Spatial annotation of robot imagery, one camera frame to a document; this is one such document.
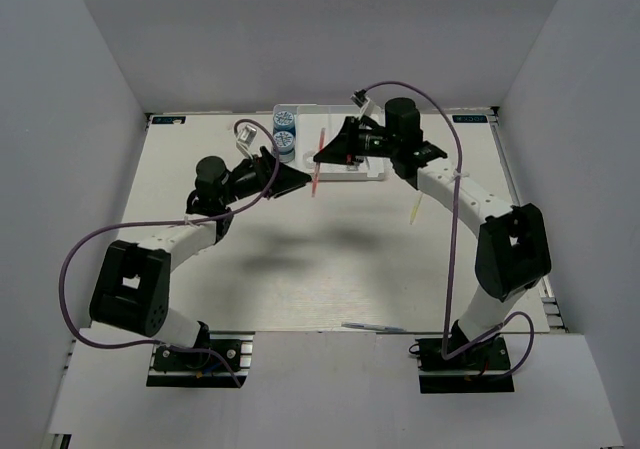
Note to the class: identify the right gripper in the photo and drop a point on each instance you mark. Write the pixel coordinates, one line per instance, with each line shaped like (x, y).
(343, 148)

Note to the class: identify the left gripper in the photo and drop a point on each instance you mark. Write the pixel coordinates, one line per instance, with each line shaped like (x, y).
(263, 168)

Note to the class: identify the orange pen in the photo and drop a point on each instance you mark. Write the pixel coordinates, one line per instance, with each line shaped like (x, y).
(317, 165)

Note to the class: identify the clear tape roll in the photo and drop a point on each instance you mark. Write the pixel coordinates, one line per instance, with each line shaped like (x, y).
(307, 160)

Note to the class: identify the blue tape tub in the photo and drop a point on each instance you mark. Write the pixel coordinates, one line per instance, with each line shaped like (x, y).
(284, 147)
(284, 121)

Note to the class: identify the yellow pen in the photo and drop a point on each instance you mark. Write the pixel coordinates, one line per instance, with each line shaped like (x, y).
(415, 208)

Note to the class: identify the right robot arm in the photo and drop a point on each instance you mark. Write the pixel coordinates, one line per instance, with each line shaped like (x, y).
(512, 253)

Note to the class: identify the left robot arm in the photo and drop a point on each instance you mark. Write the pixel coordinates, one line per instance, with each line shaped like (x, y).
(132, 290)

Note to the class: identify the white divided organizer tray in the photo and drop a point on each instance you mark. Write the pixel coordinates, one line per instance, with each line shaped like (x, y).
(309, 120)

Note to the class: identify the blue pen at table edge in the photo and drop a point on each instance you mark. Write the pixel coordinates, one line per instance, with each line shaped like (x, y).
(372, 327)

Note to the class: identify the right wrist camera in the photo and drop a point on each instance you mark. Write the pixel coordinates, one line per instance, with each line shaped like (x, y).
(367, 107)

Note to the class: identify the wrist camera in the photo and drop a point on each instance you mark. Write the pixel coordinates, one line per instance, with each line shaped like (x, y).
(367, 107)
(245, 134)

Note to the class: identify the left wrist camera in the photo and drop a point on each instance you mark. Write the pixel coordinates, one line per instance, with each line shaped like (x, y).
(245, 134)

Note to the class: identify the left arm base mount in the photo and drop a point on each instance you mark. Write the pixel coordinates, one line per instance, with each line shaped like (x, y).
(172, 369)

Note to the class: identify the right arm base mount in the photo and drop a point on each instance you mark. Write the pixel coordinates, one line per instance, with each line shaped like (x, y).
(477, 371)

